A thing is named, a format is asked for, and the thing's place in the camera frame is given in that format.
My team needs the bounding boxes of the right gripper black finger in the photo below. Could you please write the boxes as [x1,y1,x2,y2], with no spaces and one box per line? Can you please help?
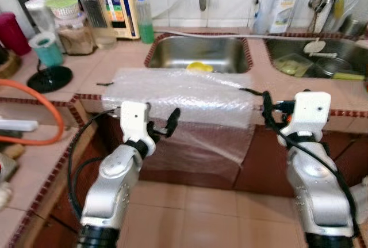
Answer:
[262,90,277,130]

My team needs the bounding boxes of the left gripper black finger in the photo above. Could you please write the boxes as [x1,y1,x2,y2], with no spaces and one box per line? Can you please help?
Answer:
[164,108,181,139]

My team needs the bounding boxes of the yellow plastic dish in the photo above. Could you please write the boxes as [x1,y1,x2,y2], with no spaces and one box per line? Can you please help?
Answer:
[186,61,214,73]

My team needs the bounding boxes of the clear bubble wrap sheet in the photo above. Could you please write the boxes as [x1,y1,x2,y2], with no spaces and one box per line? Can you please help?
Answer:
[102,67,256,171]

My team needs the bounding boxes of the brown under-counter cabinet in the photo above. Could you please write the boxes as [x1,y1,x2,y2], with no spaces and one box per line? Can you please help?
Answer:
[75,107,368,197]

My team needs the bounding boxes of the green translucent food container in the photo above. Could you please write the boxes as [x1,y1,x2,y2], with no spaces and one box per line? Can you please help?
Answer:
[275,54,314,77]

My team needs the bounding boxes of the steel sink basin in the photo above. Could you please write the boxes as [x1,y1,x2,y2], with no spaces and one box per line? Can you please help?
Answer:
[144,34,254,75]
[264,36,368,82]

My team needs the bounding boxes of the steel pot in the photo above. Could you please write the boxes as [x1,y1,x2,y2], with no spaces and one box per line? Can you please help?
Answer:
[313,57,351,79]

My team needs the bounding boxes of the white round sink strainer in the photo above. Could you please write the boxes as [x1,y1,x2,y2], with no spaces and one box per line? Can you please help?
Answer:
[304,40,340,56]

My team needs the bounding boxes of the yellow-green sponge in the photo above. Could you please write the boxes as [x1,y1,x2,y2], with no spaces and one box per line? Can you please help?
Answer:
[332,72,366,81]

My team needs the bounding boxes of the green soap bottle blue cap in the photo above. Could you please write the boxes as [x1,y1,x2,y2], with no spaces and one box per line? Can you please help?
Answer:
[135,0,155,44]

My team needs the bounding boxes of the small white spray bottle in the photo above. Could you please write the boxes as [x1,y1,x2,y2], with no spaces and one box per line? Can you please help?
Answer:
[248,0,266,35]

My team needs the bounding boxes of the white detergent bottle yellow cap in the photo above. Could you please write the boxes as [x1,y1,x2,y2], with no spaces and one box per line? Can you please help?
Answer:
[269,0,302,35]

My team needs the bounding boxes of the white plastic bag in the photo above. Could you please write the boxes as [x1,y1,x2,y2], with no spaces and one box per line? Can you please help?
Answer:
[348,179,368,208]

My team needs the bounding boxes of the black round kettle base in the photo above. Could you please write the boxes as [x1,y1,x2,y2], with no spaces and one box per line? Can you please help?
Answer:
[26,65,74,93]

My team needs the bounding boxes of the jar of brown powder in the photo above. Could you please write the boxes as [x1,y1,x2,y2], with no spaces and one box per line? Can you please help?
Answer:
[56,12,95,56]

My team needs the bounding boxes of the cream water ionizer appliance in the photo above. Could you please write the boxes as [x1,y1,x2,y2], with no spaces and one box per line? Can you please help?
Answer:
[92,0,141,40]

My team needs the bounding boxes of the glass jar orange lid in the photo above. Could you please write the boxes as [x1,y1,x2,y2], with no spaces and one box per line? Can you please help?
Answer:
[76,0,118,50]

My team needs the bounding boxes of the teal cup white rim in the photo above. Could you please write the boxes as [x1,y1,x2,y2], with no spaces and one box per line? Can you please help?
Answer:
[29,32,65,69]

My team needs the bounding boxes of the green patterned bowl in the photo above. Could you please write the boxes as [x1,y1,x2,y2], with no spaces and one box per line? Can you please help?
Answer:
[47,0,81,20]

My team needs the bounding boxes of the brown woven basket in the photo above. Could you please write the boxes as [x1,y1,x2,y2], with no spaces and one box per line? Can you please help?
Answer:
[0,52,22,79]

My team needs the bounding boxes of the clear container white lid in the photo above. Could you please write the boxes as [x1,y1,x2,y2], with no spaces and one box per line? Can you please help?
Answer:
[24,0,58,36]

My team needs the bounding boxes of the maroon plastic container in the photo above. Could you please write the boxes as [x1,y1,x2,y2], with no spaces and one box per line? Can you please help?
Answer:
[0,12,30,56]

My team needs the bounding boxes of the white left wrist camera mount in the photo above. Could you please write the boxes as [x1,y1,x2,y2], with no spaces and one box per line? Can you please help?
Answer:
[120,101,157,145]

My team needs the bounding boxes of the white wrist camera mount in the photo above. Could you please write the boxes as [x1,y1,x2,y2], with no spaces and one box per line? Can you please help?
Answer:
[120,101,157,145]
[280,91,332,145]

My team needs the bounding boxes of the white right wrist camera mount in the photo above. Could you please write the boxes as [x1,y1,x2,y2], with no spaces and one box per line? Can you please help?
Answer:
[280,91,332,145]

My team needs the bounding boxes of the grey hose along sinks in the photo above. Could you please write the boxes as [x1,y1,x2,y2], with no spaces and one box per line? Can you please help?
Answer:
[152,28,368,43]

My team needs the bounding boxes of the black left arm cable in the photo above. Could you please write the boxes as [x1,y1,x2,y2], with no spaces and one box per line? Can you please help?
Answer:
[67,109,122,220]

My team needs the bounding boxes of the orange hose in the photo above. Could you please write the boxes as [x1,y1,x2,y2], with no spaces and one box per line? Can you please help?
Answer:
[0,78,65,145]

